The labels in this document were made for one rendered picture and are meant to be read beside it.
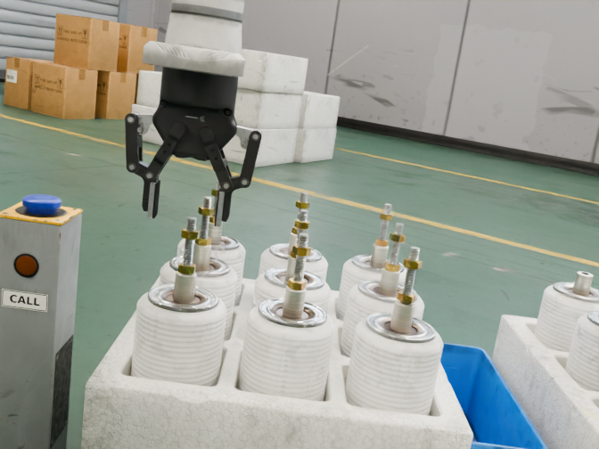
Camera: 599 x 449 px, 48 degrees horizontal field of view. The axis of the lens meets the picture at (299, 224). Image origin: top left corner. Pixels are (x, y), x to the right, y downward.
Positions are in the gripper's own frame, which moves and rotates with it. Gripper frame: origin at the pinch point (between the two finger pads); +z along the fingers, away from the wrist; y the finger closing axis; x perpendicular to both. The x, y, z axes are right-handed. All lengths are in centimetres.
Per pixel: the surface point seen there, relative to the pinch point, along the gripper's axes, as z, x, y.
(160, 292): 9.6, -0.2, 1.9
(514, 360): 21, -20, -47
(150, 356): 15.0, 4.2, 1.6
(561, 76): -37, -461, -222
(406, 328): 9.4, 1.8, -24.6
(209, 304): 9.6, 1.3, -3.5
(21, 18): -23, -542, 220
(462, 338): 35, -63, -53
